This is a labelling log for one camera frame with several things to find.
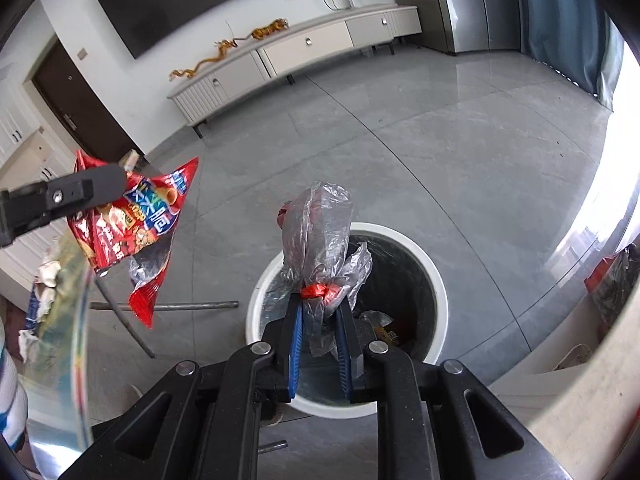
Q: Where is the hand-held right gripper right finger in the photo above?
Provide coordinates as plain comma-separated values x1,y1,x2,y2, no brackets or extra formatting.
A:
336,304,571,480

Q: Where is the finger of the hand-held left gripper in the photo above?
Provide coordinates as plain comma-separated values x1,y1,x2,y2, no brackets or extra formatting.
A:
0,162,128,248

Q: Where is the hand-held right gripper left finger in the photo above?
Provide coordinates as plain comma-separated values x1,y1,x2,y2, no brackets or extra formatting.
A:
60,292,304,480

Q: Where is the red snack bag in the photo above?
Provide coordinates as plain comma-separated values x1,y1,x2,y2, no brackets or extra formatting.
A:
66,150,200,330

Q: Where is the white plastic bag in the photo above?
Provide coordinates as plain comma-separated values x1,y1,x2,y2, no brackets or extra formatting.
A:
36,255,63,293

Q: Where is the white round trash bin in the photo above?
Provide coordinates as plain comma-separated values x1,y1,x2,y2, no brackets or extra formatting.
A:
245,222,449,420

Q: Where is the clear plastic bag red tie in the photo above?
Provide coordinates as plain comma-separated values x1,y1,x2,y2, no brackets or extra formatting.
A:
275,180,373,358

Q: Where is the dark brown door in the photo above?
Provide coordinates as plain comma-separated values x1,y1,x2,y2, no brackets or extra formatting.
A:
31,40,146,166

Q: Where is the plastic bin liner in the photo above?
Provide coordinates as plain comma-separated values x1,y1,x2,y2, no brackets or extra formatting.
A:
260,230,436,401

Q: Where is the white hallway cabinet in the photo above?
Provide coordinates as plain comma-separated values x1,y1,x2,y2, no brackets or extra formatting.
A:
0,62,96,291

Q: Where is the landscape print glass table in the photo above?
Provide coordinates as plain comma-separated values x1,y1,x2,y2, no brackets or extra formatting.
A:
17,232,241,461

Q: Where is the white printed wrapper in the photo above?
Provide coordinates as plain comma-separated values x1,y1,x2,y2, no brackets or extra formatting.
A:
19,327,42,363

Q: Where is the golden dragon figurine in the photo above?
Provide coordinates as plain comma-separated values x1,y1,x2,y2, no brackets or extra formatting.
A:
169,37,253,81

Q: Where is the golden tiger figurine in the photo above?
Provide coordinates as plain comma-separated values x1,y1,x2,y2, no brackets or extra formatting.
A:
251,19,290,41

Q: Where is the white television cabinet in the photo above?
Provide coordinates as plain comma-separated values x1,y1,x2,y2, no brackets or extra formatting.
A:
166,5,421,138

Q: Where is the black garbage bag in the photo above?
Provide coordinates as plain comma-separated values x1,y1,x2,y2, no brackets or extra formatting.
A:
592,245,640,331

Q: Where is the grey refrigerator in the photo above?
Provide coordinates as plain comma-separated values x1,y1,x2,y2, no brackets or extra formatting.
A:
390,0,523,56

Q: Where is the blue curtain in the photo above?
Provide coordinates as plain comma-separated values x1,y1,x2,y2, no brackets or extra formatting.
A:
510,0,628,111

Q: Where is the black wall television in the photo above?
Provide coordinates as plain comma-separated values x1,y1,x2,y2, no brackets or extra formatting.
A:
91,0,337,60

